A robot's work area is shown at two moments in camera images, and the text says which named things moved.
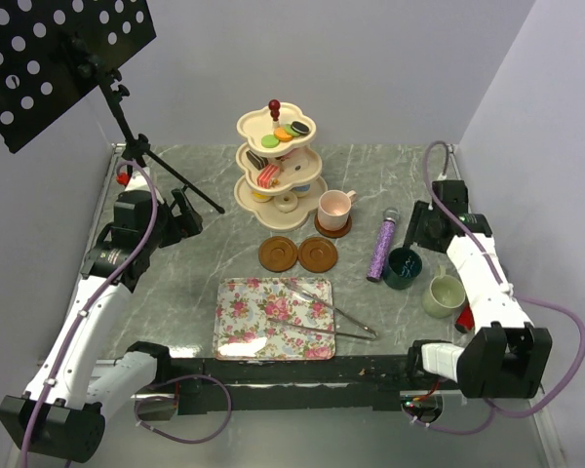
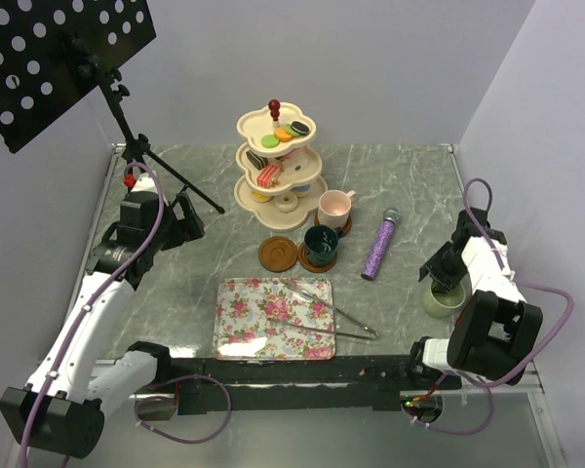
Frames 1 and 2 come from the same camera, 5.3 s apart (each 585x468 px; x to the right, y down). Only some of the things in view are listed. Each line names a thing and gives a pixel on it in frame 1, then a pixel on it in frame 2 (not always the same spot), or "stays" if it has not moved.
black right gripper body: x=419 y=228 → x=445 y=267
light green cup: x=444 y=294 stays
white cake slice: x=295 y=166 stays
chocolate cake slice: x=259 y=162 stays
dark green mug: x=402 y=267 → x=321 y=243
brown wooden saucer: x=333 y=234 stays
